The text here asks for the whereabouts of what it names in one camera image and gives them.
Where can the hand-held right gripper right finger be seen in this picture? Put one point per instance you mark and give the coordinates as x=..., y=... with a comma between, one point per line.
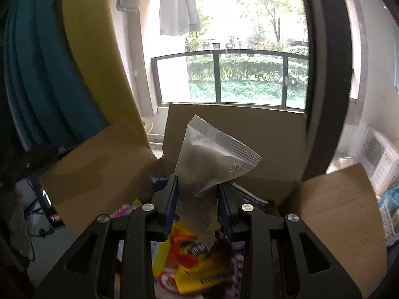
x=223, y=205

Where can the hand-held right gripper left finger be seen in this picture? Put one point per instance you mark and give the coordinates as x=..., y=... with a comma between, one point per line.
x=171, y=199

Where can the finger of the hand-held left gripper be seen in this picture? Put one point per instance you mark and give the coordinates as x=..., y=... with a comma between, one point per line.
x=51, y=155

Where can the blue cracker packet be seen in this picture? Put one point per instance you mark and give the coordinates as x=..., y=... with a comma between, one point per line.
x=159, y=182

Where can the grey translucent snack packet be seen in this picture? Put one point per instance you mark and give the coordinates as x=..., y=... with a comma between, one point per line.
x=205, y=168

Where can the brown cardboard box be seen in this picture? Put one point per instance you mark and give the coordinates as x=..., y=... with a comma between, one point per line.
x=103, y=174

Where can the purple snack packet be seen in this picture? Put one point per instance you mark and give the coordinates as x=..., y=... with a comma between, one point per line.
x=230, y=274

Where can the yellow snack packet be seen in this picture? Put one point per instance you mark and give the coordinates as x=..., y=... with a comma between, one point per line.
x=193, y=271

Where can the white packet with red label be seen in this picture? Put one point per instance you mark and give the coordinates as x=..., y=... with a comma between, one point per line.
x=163, y=282

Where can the person's left forearm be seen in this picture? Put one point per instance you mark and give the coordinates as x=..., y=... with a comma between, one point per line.
x=18, y=230

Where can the person's left hand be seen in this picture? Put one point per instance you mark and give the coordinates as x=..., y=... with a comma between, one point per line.
x=18, y=193

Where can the multicoloured snack packet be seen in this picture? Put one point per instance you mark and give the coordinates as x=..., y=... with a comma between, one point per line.
x=124, y=210

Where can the black tablet clock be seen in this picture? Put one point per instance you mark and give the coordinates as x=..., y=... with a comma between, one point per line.
x=43, y=211

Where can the white plastic basin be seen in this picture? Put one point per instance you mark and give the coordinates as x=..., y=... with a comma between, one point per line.
x=147, y=126

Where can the teal curtain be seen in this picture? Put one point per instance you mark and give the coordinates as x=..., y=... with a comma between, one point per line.
x=46, y=68

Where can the yellow curtain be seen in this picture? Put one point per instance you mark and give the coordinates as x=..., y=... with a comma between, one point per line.
x=93, y=53

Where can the dark balcony railing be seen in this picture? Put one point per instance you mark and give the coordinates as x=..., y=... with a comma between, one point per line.
x=216, y=78

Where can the white balcony appliance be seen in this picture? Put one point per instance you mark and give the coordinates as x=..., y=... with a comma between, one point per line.
x=378, y=155

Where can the white storage basket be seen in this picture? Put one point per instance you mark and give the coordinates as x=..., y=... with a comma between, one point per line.
x=389, y=221

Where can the pale blue hanging shirt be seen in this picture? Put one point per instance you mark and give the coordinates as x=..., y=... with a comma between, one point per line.
x=177, y=6

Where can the dark window frame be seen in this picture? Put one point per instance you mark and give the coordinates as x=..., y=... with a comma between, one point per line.
x=327, y=68

